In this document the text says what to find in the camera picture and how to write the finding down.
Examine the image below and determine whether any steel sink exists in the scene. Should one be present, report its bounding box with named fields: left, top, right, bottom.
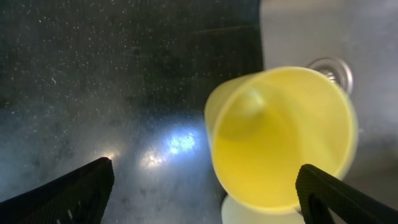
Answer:
left=259, top=0, right=398, bottom=212

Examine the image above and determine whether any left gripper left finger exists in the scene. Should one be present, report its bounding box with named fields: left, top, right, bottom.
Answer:
left=0, top=157, right=115, bottom=224

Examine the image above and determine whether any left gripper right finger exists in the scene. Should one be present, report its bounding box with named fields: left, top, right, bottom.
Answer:
left=295, top=164, right=398, bottom=224

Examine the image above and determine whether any yellow cup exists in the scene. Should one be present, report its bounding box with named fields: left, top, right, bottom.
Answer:
left=203, top=65, right=359, bottom=215

